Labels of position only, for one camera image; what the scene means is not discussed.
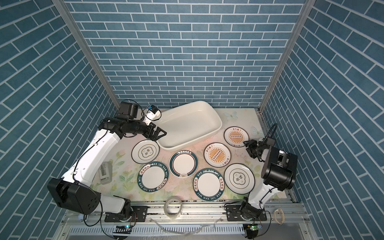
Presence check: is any green rimmed plate right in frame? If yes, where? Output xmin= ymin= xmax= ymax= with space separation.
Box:
xmin=193 ymin=168 xmax=225 ymax=201

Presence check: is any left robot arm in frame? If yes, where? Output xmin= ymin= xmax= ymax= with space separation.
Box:
xmin=47 ymin=100 xmax=167 ymax=221

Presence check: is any aluminium rail frame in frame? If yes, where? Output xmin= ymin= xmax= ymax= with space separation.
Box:
xmin=53 ymin=200 xmax=317 ymax=240

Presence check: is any orange sunburst plate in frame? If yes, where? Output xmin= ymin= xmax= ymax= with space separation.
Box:
xmin=224 ymin=126 xmax=250 ymax=148
xmin=204 ymin=143 xmax=232 ymax=168

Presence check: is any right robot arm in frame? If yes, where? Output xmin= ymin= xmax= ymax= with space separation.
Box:
xmin=240 ymin=137 xmax=298 ymax=221

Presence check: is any clear tape roll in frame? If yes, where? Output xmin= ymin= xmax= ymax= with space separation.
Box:
xmin=163 ymin=196 xmax=183 ymax=220

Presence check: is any white cloud-pattern plate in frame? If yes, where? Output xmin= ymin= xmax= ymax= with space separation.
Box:
xmin=224 ymin=164 xmax=256 ymax=195
xmin=131 ymin=140 xmax=160 ymax=164

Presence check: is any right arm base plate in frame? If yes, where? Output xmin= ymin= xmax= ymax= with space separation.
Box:
xmin=223 ymin=204 xmax=267 ymax=222

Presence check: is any green red rimmed plate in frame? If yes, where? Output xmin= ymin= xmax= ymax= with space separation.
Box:
xmin=169 ymin=150 xmax=198 ymax=179

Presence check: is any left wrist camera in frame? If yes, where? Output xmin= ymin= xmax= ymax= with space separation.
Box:
xmin=146 ymin=105 xmax=162 ymax=121

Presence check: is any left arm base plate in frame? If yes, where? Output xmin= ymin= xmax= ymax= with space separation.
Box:
xmin=105 ymin=206 xmax=148 ymax=223

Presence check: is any beige rubber band loop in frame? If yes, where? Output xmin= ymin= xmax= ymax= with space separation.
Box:
xmin=274 ymin=208 xmax=285 ymax=226

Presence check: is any grey plastic device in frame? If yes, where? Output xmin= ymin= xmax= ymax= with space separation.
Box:
xmin=99 ymin=162 xmax=113 ymax=185

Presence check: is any green rimmed plate left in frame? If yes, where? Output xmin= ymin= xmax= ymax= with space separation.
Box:
xmin=137 ymin=162 xmax=169 ymax=193

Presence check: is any white plastic bin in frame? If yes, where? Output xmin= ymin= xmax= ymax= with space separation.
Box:
xmin=155 ymin=101 xmax=223 ymax=152

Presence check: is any floral table mat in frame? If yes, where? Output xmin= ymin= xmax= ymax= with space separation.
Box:
xmin=91 ymin=109 xmax=265 ymax=202

